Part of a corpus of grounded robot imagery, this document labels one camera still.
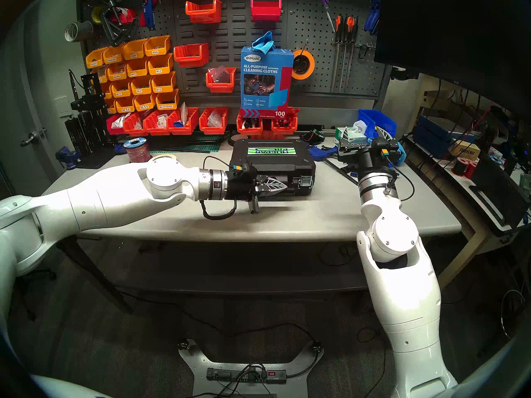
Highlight grey workbench lower shelf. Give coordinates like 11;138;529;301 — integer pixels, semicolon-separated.
83;240;374;302

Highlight orange plastic bin with bag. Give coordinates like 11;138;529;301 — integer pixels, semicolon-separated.
206;68;237;93

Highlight red plastic bin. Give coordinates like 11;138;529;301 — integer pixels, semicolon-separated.
251;0;283;22

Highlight red parts bin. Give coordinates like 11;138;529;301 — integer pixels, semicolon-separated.
123;112;149;136
199;107;229;135
167;107;200;135
107;113;127;136
236;111;264;136
143;110;171;136
272;107;300;135

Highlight black power strip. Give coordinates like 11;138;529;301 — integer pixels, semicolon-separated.
206;367;287;384

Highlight grey gear puller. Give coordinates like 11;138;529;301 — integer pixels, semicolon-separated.
100;0;138;47

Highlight red wire spool blue label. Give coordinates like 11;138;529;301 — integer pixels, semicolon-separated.
123;137;151;163

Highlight large blue plastic bin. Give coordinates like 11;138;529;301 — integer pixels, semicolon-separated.
358;109;397;140

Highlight orange tape reel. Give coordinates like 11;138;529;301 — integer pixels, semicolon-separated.
292;49;315;80

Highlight small black electronic module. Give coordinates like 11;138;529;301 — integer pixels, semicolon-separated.
300;129;326;146

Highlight purple handled scissors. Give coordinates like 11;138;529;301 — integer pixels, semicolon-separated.
313;0;336;32

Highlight beige side desk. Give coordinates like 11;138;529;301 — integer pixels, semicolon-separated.
404;74;531;315

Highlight green cutting mat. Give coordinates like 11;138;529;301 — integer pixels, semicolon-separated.
149;134;228;154

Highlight silver door handle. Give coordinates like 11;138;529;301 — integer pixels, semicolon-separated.
20;128;47;148

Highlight yellow storage bins rack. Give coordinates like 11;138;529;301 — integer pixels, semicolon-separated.
77;0;177;112

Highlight small blue vise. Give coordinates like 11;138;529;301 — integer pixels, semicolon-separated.
55;146;81;170

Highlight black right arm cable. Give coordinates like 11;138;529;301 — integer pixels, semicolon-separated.
387;165;415;203

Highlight black metal tool stand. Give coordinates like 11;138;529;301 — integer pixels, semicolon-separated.
64;72;110;157

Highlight blue bar clamp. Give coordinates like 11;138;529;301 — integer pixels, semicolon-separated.
307;146;359;186

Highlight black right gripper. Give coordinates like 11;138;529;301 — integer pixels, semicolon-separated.
338;126;395;180

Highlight white green tissue box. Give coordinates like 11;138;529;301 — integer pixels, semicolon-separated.
335;121;370;149

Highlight blue cloth in dispenser box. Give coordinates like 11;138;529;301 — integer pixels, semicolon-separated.
251;31;275;55

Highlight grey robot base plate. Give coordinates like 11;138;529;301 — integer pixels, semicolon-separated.
178;339;324;398

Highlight black flat tray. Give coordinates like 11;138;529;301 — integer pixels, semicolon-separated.
469;153;531;238

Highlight black plastic tool box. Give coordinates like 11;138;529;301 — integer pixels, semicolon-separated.
228;138;317;197

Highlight blue handled pliers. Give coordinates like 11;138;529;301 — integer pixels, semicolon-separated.
364;0;381;35

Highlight black office chair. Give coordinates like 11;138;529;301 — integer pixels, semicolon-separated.
12;252;56;323

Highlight grey pegboard panel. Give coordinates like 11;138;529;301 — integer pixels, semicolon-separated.
286;0;392;98

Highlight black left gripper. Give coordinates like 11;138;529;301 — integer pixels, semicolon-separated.
226;173;287;214

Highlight large red wall bins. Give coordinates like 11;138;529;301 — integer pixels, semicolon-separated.
172;0;289;96

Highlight blue cleaning cloths box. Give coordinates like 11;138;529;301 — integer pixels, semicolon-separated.
240;46;294;119

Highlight red and black wire spool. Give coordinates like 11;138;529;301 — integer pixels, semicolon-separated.
452;157;477;179

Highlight black monitor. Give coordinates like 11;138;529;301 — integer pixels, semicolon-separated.
373;0;531;120

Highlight small cardboard box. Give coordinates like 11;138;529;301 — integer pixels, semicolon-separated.
450;140;482;160

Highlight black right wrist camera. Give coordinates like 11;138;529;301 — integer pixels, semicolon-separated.
373;137;395;161

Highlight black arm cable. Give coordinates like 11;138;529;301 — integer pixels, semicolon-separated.
387;165;415;203
200;199;237;221

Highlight dark blue storage crate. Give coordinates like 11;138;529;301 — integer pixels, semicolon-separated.
413;115;457;153

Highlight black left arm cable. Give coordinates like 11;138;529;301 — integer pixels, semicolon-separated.
200;199;237;221

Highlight blue handled crimper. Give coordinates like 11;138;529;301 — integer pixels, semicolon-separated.
142;0;157;31

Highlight orange black screwdriver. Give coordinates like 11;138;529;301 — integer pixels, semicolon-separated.
346;17;360;91
339;16;353;92
331;15;344;92

